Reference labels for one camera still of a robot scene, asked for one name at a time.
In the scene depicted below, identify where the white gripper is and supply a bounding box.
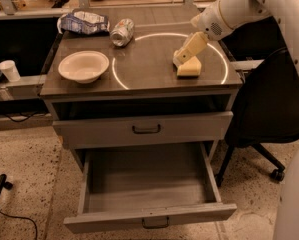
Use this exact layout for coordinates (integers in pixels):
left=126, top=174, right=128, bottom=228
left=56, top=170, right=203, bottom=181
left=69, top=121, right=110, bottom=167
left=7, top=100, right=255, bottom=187
left=173, top=0, right=233, bottom=67

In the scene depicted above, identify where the yellow sponge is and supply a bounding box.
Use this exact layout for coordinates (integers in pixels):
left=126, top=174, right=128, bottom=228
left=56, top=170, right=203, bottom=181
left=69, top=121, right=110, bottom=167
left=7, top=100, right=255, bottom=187
left=177, top=56, right=202, bottom=77

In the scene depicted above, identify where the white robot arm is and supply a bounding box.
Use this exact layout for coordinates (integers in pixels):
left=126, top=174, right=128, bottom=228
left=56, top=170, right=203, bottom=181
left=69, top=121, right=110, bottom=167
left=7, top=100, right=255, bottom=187
left=173, top=0, right=299, bottom=240

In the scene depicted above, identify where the closed upper drawer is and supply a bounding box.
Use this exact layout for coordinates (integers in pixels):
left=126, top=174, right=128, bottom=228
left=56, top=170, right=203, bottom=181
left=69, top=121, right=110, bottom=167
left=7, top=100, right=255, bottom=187
left=53, top=111, right=233, bottom=149

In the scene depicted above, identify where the grey drawer cabinet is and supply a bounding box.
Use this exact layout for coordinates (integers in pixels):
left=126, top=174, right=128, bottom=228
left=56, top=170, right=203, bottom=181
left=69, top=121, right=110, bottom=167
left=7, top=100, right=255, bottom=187
left=41, top=6, right=242, bottom=164

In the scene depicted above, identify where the open middle drawer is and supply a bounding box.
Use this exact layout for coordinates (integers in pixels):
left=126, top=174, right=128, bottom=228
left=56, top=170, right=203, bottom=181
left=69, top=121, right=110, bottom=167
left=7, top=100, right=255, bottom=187
left=64, top=142, right=237, bottom=233

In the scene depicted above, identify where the crushed silver soda can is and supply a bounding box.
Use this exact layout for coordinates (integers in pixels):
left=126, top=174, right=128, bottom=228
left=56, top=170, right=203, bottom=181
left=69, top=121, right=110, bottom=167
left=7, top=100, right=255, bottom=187
left=110, top=18, right=135, bottom=47

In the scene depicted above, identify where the black office chair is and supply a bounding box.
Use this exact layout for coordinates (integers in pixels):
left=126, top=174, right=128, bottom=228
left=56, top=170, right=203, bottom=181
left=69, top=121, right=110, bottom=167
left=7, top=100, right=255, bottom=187
left=216, top=48, right=299, bottom=184

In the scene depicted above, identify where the white bowl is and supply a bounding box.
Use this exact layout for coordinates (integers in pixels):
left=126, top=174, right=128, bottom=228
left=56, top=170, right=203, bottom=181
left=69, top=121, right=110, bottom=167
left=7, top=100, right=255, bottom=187
left=58, top=51, right=109, bottom=84

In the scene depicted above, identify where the blue white chip bag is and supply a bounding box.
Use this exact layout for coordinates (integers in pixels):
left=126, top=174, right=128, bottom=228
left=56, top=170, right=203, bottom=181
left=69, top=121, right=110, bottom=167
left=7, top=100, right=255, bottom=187
left=57, top=11, right=110, bottom=35

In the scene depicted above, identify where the white paper cup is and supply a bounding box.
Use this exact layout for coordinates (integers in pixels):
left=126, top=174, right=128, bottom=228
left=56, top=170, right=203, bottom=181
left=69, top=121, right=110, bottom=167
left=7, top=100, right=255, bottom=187
left=0, top=60, right=20, bottom=82

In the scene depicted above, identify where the black floor cable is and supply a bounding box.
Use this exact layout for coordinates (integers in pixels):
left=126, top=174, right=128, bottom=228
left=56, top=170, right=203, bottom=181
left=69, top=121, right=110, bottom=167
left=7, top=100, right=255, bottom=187
left=0, top=172, right=39, bottom=240

